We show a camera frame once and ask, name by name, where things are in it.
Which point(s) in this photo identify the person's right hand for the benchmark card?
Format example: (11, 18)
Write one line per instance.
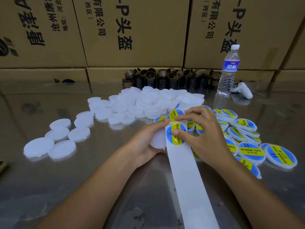
(209, 140)

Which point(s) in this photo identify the person's left hand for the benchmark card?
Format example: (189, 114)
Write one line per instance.
(140, 147)

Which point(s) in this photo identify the pile of white plastic lids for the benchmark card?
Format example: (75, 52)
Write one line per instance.
(133, 102)

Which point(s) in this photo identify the sticker roll with backing strip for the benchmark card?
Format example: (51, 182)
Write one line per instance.
(190, 188)

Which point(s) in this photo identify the person's right forearm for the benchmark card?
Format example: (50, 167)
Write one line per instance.
(267, 200)

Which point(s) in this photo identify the person's left forearm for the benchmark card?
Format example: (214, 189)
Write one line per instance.
(86, 200)

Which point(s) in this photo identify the white handheld controller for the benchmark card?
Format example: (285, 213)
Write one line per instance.
(242, 90)

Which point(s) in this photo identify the row of dark cardboard tubes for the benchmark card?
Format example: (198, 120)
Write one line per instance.
(157, 79)

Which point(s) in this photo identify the clear plastic water bottle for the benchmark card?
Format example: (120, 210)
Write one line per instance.
(228, 71)

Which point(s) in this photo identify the stack of brown cardboard boxes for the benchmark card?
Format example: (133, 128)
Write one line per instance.
(136, 33)

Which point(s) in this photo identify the black phone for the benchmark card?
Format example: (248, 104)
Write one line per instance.
(2, 167)

